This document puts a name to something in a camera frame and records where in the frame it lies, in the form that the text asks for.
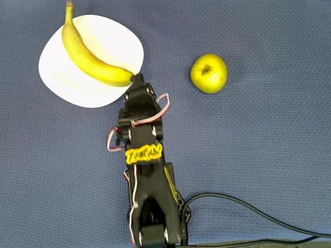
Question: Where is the yellow banana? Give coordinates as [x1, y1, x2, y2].
[58, 0, 136, 92]

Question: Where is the black lattice robot base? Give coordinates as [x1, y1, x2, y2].
[133, 194, 195, 248]

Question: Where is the white plate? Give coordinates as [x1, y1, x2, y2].
[34, 10, 149, 114]

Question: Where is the green apple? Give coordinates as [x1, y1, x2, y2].
[188, 52, 230, 96]

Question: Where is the blue textured cloth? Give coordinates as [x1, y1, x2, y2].
[0, 0, 331, 248]

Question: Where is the red white gripper wire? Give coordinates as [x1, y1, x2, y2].
[128, 92, 173, 127]

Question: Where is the red white wrist wire loop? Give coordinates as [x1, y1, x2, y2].
[105, 125, 125, 153]

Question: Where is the red white arm wire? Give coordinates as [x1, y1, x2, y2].
[123, 166, 146, 247]

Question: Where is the black arched power cable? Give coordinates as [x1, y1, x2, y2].
[176, 182, 331, 248]

